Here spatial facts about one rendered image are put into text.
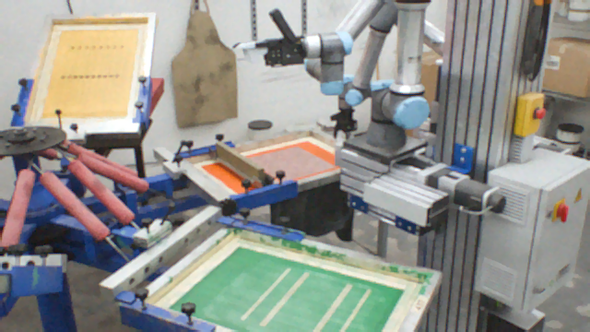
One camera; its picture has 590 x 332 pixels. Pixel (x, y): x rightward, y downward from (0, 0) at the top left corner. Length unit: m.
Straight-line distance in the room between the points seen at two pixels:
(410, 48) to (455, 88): 0.27
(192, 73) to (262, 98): 0.71
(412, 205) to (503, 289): 0.48
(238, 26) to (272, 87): 0.61
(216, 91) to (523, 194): 3.11
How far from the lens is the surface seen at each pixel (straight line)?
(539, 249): 2.10
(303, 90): 5.24
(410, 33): 1.94
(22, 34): 4.30
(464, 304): 2.43
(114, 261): 2.19
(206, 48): 4.64
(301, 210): 2.66
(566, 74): 5.22
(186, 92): 4.62
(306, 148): 2.99
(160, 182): 2.49
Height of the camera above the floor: 2.02
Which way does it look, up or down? 23 degrees down
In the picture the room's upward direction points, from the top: 1 degrees counter-clockwise
